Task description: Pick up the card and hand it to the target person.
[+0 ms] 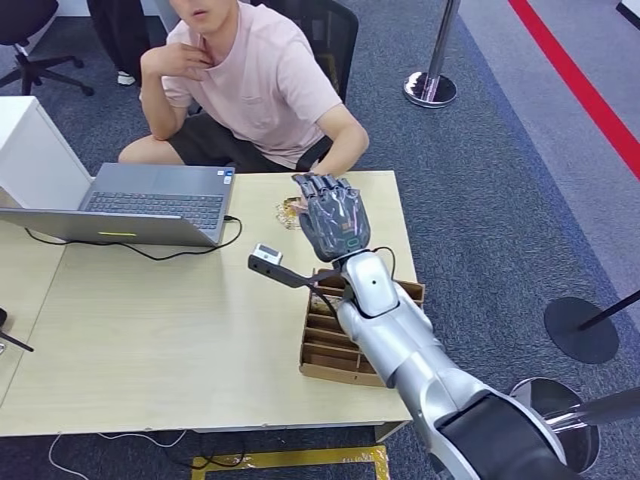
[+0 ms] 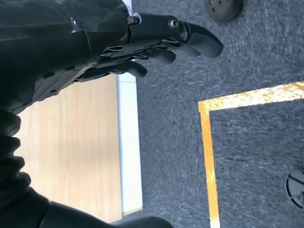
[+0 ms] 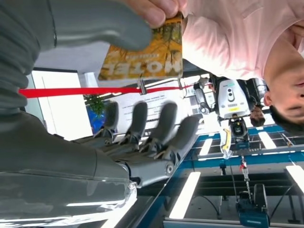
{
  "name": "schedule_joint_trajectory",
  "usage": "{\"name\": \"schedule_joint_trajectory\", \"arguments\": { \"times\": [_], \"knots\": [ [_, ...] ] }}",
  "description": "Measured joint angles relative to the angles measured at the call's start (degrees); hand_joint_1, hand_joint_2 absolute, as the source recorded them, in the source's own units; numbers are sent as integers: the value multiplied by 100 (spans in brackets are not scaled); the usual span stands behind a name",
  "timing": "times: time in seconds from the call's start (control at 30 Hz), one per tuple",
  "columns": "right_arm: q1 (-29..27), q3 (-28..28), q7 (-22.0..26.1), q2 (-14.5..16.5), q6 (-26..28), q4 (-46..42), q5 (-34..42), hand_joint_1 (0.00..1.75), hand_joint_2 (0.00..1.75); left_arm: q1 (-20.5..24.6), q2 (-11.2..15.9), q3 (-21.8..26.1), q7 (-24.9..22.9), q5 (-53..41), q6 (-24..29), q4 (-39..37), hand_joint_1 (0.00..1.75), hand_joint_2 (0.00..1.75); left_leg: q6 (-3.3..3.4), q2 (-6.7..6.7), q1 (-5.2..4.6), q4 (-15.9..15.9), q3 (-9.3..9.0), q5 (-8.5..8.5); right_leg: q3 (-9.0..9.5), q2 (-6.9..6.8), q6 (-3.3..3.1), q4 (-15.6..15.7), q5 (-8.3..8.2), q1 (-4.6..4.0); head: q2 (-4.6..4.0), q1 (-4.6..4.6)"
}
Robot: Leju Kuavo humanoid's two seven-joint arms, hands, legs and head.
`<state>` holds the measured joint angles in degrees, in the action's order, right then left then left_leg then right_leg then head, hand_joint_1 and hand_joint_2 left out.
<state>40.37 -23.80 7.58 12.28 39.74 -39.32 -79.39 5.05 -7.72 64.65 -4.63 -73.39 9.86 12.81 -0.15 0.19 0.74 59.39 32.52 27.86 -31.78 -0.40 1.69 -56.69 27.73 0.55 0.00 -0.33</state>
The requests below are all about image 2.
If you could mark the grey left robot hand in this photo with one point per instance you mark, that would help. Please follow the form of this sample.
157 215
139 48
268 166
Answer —
59 41

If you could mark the light wooden desk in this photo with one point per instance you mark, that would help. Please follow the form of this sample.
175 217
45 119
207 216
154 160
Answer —
71 141

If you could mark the black caster wheel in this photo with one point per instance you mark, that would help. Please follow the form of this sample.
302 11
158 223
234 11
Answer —
223 9
296 188

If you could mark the yellow floor tape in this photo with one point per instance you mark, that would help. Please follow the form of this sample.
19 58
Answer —
209 157

